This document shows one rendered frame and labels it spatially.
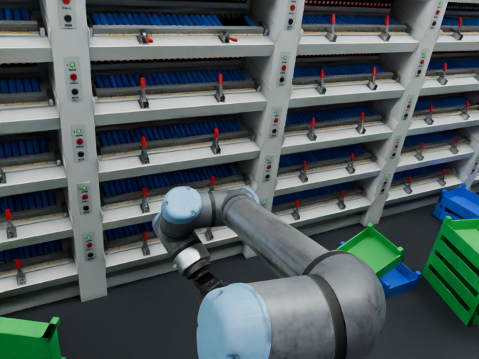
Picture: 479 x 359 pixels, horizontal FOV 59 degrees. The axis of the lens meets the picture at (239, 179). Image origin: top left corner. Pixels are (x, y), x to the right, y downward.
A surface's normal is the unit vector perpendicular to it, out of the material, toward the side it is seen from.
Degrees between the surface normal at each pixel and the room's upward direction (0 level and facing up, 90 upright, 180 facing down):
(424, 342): 0
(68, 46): 90
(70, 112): 90
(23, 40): 19
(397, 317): 0
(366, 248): 26
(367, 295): 33
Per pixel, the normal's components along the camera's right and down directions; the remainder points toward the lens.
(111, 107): 0.24, -0.66
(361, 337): 0.50, 0.02
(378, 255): -0.30, -0.71
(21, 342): -0.07, 0.49
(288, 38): 0.46, 0.48
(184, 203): 0.15, -0.51
